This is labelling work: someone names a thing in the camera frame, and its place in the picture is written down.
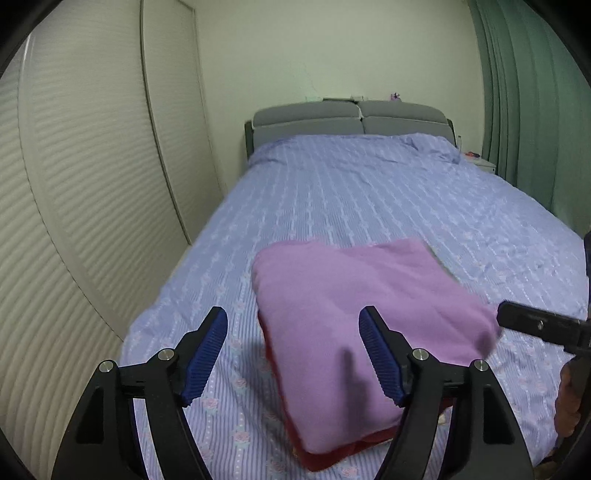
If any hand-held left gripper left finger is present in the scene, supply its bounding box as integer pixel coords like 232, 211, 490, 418
51, 306, 229, 480

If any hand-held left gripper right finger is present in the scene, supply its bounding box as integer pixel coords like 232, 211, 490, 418
359, 305, 539, 480

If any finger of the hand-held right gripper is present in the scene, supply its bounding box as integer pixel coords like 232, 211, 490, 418
497, 300, 591, 346

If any purple garment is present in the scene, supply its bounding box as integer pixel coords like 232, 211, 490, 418
252, 237, 504, 455

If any red garment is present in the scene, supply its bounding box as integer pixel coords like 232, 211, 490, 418
257, 314, 455, 472

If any person's right hand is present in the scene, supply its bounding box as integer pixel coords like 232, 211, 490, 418
554, 359, 584, 438

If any white nightstand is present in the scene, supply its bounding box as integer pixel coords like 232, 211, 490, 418
464, 150, 498, 175

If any floral striped blue bedsheet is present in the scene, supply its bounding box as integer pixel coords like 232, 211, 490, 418
119, 133, 591, 480

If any beige wardrobe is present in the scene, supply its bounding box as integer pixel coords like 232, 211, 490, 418
0, 0, 228, 467

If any green curtain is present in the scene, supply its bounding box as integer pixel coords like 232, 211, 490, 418
465, 0, 591, 234

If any grey padded headboard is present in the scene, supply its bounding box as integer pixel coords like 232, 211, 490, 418
244, 100, 455, 162

